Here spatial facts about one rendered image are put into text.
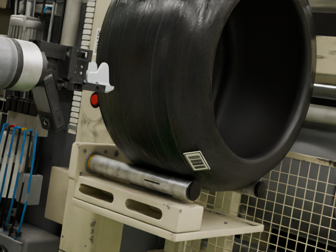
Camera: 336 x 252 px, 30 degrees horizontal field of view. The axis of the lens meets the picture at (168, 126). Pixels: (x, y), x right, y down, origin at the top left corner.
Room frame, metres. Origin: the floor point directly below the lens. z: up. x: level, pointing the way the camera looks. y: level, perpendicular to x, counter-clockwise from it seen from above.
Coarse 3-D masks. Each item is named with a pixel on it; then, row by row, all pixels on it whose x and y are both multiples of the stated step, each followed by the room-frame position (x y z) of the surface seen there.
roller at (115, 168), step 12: (96, 156) 1.61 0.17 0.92; (96, 168) 1.59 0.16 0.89; (108, 168) 1.56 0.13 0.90; (120, 168) 1.54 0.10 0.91; (132, 168) 1.52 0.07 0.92; (144, 168) 1.51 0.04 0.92; (132, 180) 1.51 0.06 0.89; (144, 180) 1.48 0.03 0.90; (156, 180) 1.46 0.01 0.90; (168, 180) 1.44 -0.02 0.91; (180, 180) 1.42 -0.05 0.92; (192, 180) 1.42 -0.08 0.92; (168, 192) 1.44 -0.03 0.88; (180, 192) 1.41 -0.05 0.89; (192, 192) 1.40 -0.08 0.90
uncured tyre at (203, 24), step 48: (144, 0) 1.38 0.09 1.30; (192, 0) 1.31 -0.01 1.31; (240, 0) 1.78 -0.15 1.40; (288, 0) 1.56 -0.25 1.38; (144, 48) 1.33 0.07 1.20; (192, 48) 1.30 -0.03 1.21; (240, 48) 1.85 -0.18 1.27; (288, 48) 1.76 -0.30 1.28; (144, 96) 1.34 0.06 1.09; (192, 96) 1.31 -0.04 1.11; (240, 96) 1.85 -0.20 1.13; (288, 96) 1.76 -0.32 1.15; (144, 144) 1.41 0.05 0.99; (192, 144) 1.35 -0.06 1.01; (240, 144) 1.75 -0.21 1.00; (288, 144) 1.62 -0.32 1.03
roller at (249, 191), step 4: (252, 184) 1.62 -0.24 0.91; (256, 184) 1.61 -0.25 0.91; (260, 184) 1.61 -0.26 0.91; (264, 184) 1.63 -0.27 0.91; (244, 188) 1.63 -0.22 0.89; (248, 188) 1.62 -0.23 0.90; (252, 188) 1.61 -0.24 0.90; (256, 188) 1.61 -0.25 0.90; (260, 188) 1.62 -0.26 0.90; (264, 188) 1.63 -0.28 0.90; (240, 192) 1.65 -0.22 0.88; (244, 192) 1.64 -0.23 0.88; (248, 192) 1.62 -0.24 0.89; (252, 192) 1.61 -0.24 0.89; (256, 192) 1.61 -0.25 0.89; (260, 192) 1.62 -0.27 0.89; (264, 192) 1.63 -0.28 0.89; (256, 196) 1.62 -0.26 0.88; (260, 196) 1.62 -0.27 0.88
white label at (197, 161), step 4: (188, 152) 1.35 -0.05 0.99; (192, 152) 1.35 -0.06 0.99; (196, 152) 1.34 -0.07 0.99; (200, 152) 1.34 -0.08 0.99; (188, 156) 1.36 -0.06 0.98; (192, 156) 1.36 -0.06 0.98; (196, 156) 1.35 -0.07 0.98; (200, 156) 1.35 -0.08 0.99; (188, 160) 1.37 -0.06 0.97; (192, 160) 1.37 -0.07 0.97; (196, 160) 1.36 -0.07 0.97; (200, 160) 1.36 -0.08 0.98; (204, 160) 1.36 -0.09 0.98; (192, 164) 1.38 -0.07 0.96; (196, 164) 1.37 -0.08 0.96; (200, 164) 1.37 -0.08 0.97; (204, 164) 1.37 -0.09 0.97; (192, 168) 1.38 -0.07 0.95; (196, 168) 1.38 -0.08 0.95; (200, 168) 1.38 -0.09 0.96; (204, 168) 1.38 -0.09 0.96; (208, 168) 1.37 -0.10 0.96
